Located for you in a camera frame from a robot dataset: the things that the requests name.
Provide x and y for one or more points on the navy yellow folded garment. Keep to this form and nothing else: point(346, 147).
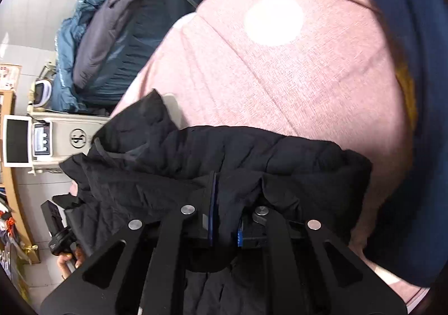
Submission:
point(410, 234)

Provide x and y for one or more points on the black quilted jacket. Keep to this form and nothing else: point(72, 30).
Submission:
point(141, 166)

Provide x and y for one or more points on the white tablet screen device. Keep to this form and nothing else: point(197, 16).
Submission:
point(16, 145)

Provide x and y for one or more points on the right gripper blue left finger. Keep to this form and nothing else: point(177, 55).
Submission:
point(213, 214)

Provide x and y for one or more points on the person's left hand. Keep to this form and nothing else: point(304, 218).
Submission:
point(66, 261)

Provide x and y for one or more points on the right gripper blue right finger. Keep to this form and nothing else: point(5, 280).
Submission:
point(245, 232)

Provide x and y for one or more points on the white cabinet with logo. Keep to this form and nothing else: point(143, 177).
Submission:
point(55, 136)

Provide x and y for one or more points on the pink polka dot bedsheet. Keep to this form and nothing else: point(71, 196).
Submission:
point(320, 69)

